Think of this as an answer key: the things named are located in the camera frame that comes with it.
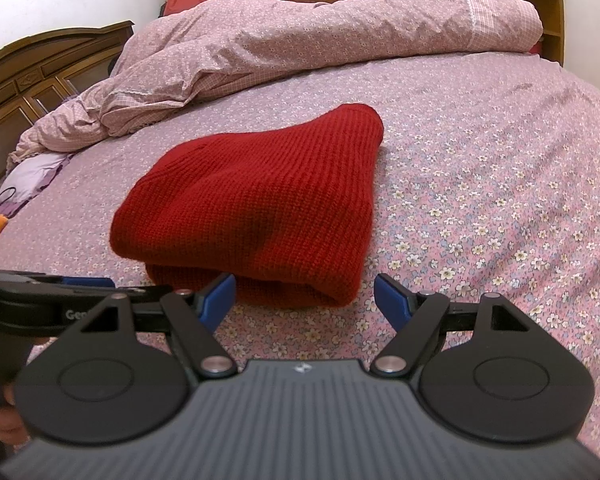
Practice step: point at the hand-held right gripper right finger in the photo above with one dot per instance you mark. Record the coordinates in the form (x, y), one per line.
(392, 300)

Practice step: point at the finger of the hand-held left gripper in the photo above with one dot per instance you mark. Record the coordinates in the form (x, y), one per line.
(87, 283)

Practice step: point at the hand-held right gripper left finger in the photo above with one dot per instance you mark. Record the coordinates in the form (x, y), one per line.
(221, 296)

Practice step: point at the red knit cardigan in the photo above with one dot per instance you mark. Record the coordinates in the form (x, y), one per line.
(260, 200)

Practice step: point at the person's left hand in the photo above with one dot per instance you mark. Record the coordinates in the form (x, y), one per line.
(10, 425)

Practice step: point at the purple pillow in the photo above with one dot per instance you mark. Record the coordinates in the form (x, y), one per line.
(27, 180)

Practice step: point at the pink floral bed sheet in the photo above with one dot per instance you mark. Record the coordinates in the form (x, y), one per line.
(479, 160)

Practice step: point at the dark wooden headboard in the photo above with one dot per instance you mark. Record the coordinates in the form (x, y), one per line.
(35, 75)

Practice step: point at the pink floral duvet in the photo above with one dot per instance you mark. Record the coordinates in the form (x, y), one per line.
(305, 40)

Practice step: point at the light wooden cabinet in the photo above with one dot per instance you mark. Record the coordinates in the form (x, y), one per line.
(549, 5)

